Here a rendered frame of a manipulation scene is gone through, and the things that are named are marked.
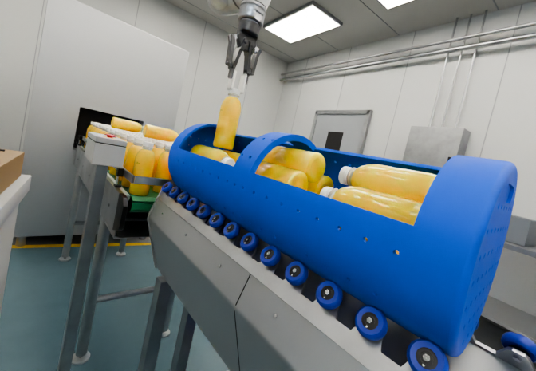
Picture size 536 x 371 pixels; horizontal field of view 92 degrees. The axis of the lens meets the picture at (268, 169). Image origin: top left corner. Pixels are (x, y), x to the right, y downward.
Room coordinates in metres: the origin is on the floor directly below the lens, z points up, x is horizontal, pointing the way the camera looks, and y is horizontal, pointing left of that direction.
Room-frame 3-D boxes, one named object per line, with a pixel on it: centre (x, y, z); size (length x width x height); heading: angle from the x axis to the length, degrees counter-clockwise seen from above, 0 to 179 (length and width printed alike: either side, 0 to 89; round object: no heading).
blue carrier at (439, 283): (0.69, -0.04, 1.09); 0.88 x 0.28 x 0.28; 42
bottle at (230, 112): (0.92, 0.18, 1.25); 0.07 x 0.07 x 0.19
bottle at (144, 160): (1.02, 0.49, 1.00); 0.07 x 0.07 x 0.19
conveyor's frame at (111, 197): (1.68, 0.87, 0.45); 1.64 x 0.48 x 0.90; 42
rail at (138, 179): (1.10, 0.34, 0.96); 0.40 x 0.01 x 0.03; 132
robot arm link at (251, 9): (0.92, 0.17, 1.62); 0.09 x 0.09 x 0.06
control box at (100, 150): (1.00, 0.64, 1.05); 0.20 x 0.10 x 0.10; 42
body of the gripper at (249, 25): (0.92, 0.17, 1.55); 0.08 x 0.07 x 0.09; 132
